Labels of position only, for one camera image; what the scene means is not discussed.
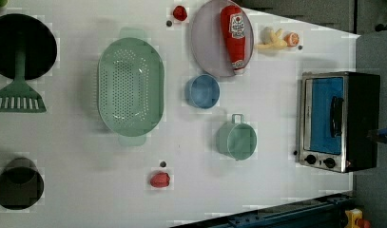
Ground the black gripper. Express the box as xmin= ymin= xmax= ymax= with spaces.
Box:
xmin=368 ymin=127 xmax=387 ymax=144

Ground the black toaster oven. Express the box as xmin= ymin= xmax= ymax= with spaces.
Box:
xmin=299 ymin=71 xmax=380 ymax=173

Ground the yellow red toy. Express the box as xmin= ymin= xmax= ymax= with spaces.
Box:
xmin=345 ymin=208 xmax=371 ymax=228

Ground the orange slice toy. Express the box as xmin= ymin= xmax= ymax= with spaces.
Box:
xmin=284 ymin=32 xmax=300 ymax=48

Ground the green plastic mug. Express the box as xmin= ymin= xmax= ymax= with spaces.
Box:
xmin=216 ymin=114 xmax=257 ymax=161

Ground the peeled banana toy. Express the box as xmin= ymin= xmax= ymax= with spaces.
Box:
xmin=256 ymin=27 xmax=288 ymax=50

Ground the blue plastic cup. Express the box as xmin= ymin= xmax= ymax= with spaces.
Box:
xmin=184 ymin=74 xmax=221 ymax=109

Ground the red ketchup bottle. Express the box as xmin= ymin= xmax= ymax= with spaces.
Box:
xmin=220 ymin=5 xmax=246 ymax=75

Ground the pink round plate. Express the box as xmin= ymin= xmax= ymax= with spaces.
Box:
xmin=190 ymin=0 xmax=242 ymax=77

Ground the red bell pepper toy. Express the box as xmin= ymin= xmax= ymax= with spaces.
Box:
xmin=149 ymin=172 xmax=170 ymax=188

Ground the small red tomato toy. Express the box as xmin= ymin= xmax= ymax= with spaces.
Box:
xmin=172 ymin=6 xmax=187 ymax=21

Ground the green plastic colander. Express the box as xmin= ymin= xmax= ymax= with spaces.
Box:
xmin=98 ymin=27 xmax=164 ymax=146

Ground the black cylindrical cup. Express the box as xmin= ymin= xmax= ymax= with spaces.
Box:
xmin=0 ymin=158 xmax=45 ymax=210

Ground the green slotted spatula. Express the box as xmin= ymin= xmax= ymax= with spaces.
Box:
xmin=0 ymin=33 xmax=47 ymax=113

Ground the large black bowl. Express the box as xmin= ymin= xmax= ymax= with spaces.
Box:
xmin=0 ymin=13 xmax=57 ymax=80

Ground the blue metal frame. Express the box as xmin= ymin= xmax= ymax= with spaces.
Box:
xmin=172 ymin=194 xmax=355 ymax=228

